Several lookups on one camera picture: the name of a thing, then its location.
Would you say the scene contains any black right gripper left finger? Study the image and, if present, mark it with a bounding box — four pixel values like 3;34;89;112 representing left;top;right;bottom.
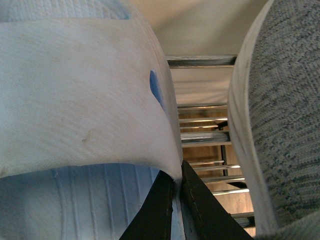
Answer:
120;171;175;240

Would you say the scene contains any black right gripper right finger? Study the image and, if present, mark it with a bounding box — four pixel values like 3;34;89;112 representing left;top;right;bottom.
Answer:
180;160;252;240

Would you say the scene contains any light blue slide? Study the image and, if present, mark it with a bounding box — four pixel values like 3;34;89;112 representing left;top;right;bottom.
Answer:
0;0;185;240

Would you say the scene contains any grey sneaker with lace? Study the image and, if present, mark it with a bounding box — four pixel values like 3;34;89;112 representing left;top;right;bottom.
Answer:
228;0;320;240

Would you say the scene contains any black metal shoe rack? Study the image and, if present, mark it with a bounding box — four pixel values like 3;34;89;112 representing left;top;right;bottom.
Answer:
165;54;256;229

